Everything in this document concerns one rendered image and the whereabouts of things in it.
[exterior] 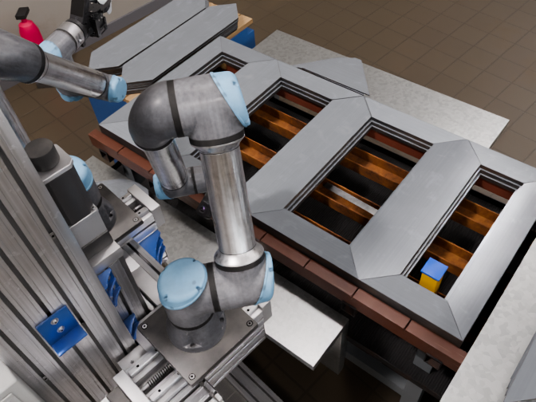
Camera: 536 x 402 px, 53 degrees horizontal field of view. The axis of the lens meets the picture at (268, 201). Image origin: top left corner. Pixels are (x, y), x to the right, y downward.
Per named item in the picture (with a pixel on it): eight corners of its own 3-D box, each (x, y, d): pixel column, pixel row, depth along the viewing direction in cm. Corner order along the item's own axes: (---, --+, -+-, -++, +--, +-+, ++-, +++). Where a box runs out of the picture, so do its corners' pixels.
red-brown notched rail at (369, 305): (100, 139, 225) (95, 128, 221) (464, 363, 155) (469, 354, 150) (92, 144, 223) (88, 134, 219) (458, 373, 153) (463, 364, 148)
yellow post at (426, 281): (420, 293, 179) (430, 261, 164) (434, 301, 177) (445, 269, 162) (412, 304, 177) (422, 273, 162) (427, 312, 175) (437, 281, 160)
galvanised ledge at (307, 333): (95, 160, 234) (92, 155, 232) (348, 323, 177) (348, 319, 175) (57, 188, 225) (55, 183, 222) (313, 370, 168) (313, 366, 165)
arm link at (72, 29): (50, 25, 151) (76, 33, 150) (59, 17, 154) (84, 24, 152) (57, 48, 157) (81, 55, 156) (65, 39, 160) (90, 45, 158)
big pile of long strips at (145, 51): (195, -3, 289) (193, -14, 285) (252, 19, 272) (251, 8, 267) (78, 72, 252) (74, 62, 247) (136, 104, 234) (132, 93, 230)
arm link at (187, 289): (163, 289, 133) (151, 258, 123) (217, 278, 134) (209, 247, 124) (167, 333, 126) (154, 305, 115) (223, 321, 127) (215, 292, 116)
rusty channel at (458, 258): (167, 103, 252) (165, 95, 248) (518, 286, 179) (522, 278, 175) (155, 112, 248) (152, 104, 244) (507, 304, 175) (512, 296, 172)
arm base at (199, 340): (193, 364, 131) (185, 347, 123) (155, 325, 138) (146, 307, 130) (238, 323, 137) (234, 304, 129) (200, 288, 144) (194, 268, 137)
